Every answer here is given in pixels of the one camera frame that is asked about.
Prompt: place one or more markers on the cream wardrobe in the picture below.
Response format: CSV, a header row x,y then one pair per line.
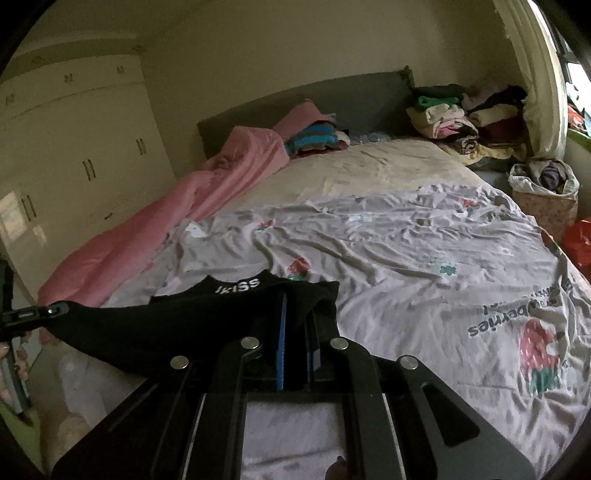
x,y
69,161

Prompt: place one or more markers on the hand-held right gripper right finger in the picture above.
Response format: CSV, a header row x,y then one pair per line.
x,y
316,355

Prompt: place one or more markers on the pink cloth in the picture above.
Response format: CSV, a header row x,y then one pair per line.
x,y
302,117

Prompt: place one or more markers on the bag of clothes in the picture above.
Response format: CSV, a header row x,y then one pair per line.
x,y
545,203

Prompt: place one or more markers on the red plastic bag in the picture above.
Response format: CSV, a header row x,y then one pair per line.
x,y
579,244

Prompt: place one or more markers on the cream curtain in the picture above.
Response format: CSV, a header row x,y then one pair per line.
x,y
535,83

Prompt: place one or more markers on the strawberry printed blanket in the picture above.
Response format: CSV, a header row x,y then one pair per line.
x,y
415,277

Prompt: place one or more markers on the window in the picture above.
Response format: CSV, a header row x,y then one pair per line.
x,y
579,83

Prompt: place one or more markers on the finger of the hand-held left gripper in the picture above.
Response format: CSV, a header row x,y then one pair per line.
x,y
44,313

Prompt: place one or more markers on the pile of folded clothes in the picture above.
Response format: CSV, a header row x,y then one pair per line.
x,y
461,120

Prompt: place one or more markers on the person's left hand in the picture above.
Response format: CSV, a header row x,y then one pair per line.
x,y
5,369

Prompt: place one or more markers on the pink quilt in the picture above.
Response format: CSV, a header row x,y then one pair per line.
x,y
161,221

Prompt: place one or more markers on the cream bed sheet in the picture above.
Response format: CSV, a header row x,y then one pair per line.
x,y
369,175

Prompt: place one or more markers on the blue striped clothing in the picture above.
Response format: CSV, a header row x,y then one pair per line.
x,y
309,141

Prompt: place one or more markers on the grey bed headboard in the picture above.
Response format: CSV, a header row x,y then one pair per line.
x,y
360,101

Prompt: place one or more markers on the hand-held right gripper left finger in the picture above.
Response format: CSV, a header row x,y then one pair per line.
x,y
281,341

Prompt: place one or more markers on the black sweater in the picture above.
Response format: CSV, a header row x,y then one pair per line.
x,y
184,323

